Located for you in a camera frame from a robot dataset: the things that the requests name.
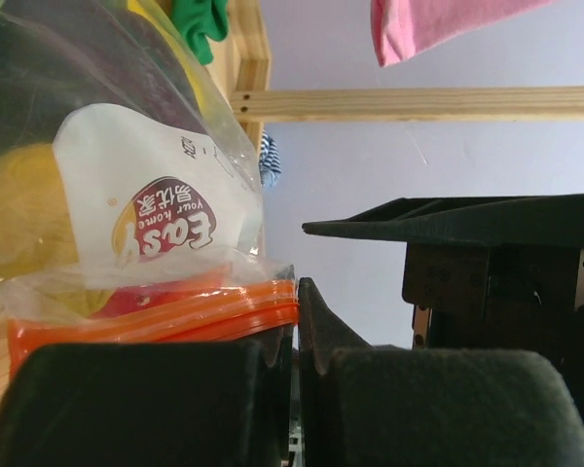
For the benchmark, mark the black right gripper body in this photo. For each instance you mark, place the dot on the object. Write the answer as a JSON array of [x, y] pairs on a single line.
[[508, 297]]

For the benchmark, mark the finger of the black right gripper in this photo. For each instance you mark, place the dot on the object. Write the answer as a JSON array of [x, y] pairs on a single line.
[[536, 220]]

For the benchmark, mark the fake yellow orange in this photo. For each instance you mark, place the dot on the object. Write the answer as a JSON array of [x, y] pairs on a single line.
[[63, 209]]

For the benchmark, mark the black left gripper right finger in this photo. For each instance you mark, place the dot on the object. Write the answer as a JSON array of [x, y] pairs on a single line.
[[365, 405]]

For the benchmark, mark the pink shirt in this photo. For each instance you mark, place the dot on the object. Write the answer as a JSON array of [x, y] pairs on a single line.
[[402, 29]]

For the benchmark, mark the wooden clothes rack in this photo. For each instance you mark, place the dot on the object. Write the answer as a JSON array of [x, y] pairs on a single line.
[[242, 70]]

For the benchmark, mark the fake red apple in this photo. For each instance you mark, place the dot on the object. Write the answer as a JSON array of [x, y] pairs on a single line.
[[127, 300]]

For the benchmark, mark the clear zip top bag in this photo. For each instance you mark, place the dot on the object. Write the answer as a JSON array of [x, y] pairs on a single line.
[[130, 199]]

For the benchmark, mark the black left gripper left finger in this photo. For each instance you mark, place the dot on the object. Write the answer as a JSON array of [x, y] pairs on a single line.
[[220, 403]]

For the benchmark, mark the green tank top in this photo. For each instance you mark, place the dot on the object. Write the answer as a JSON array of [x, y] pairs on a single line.
[[199, 22]]

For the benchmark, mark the blue striped cloth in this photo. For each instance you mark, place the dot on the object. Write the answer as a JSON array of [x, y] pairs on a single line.
[[269, 162]]

